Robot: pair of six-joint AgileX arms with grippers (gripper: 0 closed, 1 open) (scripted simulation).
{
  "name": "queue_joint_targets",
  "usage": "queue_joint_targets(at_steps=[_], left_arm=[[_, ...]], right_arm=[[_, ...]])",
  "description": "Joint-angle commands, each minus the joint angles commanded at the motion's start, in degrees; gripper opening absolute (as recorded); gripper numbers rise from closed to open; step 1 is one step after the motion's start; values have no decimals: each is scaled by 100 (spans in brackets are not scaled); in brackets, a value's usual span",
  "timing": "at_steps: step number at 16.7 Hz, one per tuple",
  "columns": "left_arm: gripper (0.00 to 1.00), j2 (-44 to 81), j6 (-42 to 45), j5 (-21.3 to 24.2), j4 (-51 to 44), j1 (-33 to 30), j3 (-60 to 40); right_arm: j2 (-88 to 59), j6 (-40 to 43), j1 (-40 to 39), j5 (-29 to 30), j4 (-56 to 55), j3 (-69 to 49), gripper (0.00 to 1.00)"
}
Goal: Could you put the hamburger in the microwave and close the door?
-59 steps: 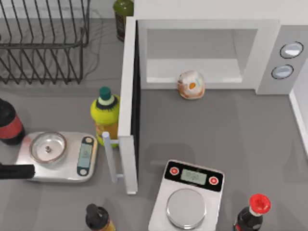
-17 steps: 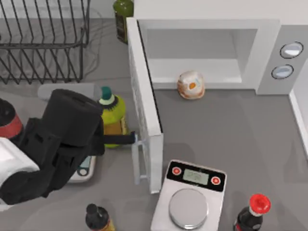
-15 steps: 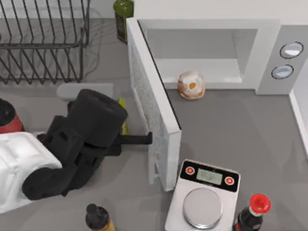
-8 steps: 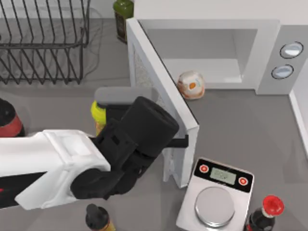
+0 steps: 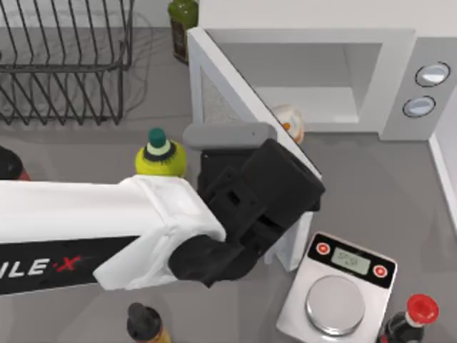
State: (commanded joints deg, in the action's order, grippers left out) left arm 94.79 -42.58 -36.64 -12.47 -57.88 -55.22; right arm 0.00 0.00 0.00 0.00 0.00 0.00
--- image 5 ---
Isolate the white and orange cup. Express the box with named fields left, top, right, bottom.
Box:
left=271, top=104, right=306, bottom=144

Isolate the white microwave door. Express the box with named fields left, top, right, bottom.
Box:
left=186, top=26, right=323, bottom=273

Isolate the yellow-green bottle with green cap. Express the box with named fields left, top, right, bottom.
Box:
left=134, top=127, right=188, bottom=179

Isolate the silver kitchen scale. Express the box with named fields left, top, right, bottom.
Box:
left=275, top=231, right=399, bottom=343

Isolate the round microwave knob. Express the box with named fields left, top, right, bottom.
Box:
left=414, top=61, right=451, bottom=88
left=402, top=95, right=437, bottom=119

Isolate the pale microwave oven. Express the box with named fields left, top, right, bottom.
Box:
left=197, top=0, right=457, bottom=142

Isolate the black bottle with red cap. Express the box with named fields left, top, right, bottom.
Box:
left=375, top=293, right=441, bottom=343

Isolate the dark green bottle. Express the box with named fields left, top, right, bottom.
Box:
left=166, top=0, right=200, bottom=66

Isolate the yellow bottle with black cap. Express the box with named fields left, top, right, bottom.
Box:
left=126, top=302, right=173, bottom=343

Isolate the black and red bottle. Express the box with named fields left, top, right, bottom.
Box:
left=0, top=145, right=32, bottom=182

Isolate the black wire dish rack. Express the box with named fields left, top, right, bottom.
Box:
left=0, top=0, right=136, bottom=126

